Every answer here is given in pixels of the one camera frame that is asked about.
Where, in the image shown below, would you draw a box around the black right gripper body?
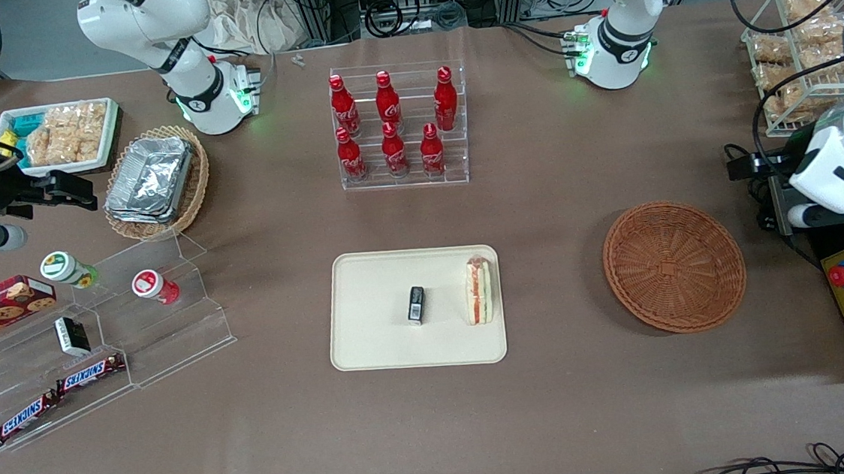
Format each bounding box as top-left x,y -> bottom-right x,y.
0,157 -> 52,222

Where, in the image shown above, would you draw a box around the triangular sandwich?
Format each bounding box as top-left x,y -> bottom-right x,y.
463,255 -> 496,327

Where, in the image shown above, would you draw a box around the white rectangular snack tray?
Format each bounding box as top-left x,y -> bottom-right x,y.
0,97 -> 125,180

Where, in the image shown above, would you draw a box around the oval light wicker basket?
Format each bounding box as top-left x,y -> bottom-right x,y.
98,122 -> 216,244

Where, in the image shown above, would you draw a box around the round brown wicker basket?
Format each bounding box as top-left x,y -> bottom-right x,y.
599,195 -> 752,340

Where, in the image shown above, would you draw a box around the beige plastic tray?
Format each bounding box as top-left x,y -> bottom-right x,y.
322,242 -> 509,376

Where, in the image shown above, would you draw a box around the rice cracker snack bag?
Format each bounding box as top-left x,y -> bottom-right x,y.
22,101 -> 112,168

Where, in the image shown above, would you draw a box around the bagged fried snack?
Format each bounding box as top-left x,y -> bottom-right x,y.
755,60 -> 803,95
798,38 -> 844,80
766,84 -> 835,124
793,14 -> 844,47
785,0 -> 833,20
750,33 -> 793,67

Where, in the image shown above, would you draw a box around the green lidded cup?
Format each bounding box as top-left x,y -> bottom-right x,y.
39,249 -> 101,291

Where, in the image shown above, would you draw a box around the teal snack box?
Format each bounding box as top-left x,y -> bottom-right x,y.
6,113 -> 46,139

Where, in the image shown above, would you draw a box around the stacked aluminium foil trays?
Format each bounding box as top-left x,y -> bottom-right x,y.
100,134 -> 199,229

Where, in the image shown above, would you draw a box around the red lidded cup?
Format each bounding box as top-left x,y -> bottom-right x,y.
130,267 -> 182,308

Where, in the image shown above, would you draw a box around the black and white box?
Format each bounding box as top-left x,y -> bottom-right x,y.
53,315 -> 92,358

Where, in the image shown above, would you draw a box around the clear acrylic stepped stand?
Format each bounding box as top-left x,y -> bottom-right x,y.
0,226 -> 245,453

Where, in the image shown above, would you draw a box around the Snickers chocolate bar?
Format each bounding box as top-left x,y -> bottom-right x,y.
53,353 -> 128,394
0,390 -> 64,444

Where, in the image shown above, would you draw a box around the beige cloth bag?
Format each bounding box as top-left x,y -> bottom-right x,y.
192,0 -> 306,58

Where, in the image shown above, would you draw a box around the red cola bottle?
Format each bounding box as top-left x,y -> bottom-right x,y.
379,120 -> 411,179
334,125 -> 369,184
417,121 -> 448,177
327,73 -> 363,139
430,65 -> 461,133
373,69 -> 405,132

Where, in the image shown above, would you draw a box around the clear acrylic bottle rack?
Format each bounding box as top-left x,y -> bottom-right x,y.
328,57 -> 475,194

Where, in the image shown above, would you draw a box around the small black box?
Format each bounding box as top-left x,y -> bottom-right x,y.
405,285 -> 428,326

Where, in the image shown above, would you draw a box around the black appliance power cable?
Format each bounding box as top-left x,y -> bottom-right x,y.
722,139 -> 791,237

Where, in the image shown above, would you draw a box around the white wire rack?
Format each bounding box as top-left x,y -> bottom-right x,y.
739,0 -> 844,142

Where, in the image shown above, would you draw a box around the black floor cables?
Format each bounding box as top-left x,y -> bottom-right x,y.
684,441 -> 844,474

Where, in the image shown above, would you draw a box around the coiled black cable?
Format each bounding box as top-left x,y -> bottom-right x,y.
362,0 -> 407,40

